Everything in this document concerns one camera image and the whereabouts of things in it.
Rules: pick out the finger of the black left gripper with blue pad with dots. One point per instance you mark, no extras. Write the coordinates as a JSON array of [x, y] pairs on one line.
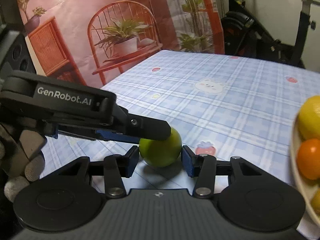
[[133, 128]]

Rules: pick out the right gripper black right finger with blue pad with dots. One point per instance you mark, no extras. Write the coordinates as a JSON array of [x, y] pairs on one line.
[[205, 168]]

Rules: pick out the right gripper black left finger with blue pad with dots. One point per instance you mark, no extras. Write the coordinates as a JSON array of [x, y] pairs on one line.
[[112, 168]]

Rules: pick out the green apple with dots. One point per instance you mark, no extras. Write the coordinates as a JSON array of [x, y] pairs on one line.
[[161, 153]]

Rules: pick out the orange tangerine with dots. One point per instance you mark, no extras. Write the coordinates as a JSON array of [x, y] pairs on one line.
[[308, 159]]

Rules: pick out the yellow lemon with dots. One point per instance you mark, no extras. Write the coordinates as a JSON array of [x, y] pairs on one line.
[[308, 118], [315, 202]]

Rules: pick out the grey gloved hand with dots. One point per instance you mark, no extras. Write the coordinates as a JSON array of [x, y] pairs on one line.
[[22, 159]]

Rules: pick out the blue plaid tablecloth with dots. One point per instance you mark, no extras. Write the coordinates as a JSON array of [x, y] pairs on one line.
[[251, 116]]

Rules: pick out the printed pink backdrop cloth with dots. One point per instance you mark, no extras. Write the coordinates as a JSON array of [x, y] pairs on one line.
[[92, 41]]

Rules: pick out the black exercise bike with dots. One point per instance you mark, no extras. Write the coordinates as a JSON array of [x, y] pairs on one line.
[[245, 36]]

